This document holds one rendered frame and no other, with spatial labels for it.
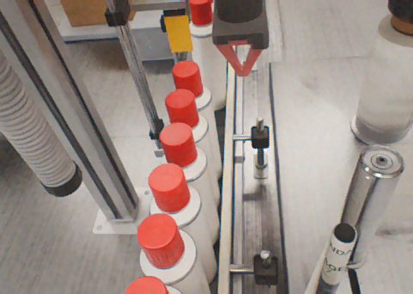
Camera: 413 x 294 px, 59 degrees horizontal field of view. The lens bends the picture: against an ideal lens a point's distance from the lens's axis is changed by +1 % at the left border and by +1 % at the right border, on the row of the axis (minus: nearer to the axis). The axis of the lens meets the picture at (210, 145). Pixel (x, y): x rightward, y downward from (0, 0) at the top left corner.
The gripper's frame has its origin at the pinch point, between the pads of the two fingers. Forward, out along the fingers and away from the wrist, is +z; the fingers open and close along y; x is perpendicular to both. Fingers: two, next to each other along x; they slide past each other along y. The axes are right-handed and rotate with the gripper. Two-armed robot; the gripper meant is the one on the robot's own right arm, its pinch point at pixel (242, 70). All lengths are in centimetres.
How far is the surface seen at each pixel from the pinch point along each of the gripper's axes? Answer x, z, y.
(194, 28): 7.2, -2.7, 7.4
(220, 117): 4.7, 13.9, 5.0
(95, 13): 39, 14, 46
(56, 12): 153, 104, 224
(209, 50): 5.3, 0.6, 6.4
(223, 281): 2.9, 10.1, -26.1
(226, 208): 2.9, 10.2, -16.3
